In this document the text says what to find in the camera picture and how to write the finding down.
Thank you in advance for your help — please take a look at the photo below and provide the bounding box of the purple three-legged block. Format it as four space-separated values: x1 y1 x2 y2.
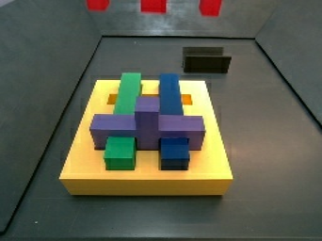
90 97 204 151

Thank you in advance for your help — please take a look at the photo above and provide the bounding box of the red three-legged block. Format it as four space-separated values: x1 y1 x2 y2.
86 0 223 17

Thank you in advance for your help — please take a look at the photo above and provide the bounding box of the yellow base board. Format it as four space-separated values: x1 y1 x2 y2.
59 80 233 196

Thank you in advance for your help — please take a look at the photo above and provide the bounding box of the green long block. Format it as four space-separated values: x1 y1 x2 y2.
103 72 140 170

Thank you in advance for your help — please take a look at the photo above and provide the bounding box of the blue long block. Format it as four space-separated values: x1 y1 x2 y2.
159 73 190 170

